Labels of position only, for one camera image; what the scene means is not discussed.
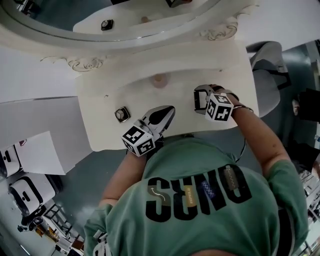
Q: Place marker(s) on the person's left forearm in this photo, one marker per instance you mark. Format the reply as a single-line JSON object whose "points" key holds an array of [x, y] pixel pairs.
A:
{"points": [[120, 180]]}

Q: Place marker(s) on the white dressing table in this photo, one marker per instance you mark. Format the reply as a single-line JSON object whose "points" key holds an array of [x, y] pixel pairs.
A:
{"points": [[190, 125]]}

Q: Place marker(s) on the person's right hand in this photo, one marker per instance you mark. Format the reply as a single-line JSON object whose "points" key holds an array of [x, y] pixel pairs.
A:
{"points": [[233, 98]]}

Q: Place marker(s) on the small bottle with brown cap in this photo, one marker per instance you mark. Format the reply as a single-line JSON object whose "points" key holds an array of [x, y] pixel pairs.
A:
{"points": [[158, 80]]}

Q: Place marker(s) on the person's green printed shirt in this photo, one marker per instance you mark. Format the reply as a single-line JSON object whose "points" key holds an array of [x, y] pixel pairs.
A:
{"points": [[200, 225]]}

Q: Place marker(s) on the round eyeshadow compact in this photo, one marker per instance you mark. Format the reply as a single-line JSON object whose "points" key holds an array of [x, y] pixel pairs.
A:
{"points": [[122, 113]]}

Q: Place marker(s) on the grey chair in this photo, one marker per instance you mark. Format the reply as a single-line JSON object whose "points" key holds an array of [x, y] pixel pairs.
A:
{"points": [[267, 75]]}

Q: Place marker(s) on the white and black robot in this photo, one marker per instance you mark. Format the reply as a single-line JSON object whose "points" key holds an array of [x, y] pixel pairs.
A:
{"points": [[10, 160], [32, 192]]}

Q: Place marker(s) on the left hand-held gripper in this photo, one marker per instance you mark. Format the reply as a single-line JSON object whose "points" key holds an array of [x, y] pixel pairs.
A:
{"points": [[137, 142]]}

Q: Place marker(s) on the oval mirror ornate white frame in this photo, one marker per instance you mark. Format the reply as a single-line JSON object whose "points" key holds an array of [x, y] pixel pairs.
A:
{"points": [[150, 46]]}

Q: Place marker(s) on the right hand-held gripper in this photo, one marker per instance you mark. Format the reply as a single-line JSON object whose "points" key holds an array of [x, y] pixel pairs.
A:
{"points": [[218, 108]]}

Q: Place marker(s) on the person's right forearm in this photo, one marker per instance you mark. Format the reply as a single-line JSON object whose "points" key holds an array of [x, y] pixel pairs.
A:
{"points": [[260, 140]]}

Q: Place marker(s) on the small black square box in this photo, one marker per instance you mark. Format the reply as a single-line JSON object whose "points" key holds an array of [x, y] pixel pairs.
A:
{"points": [[120, 121]]}

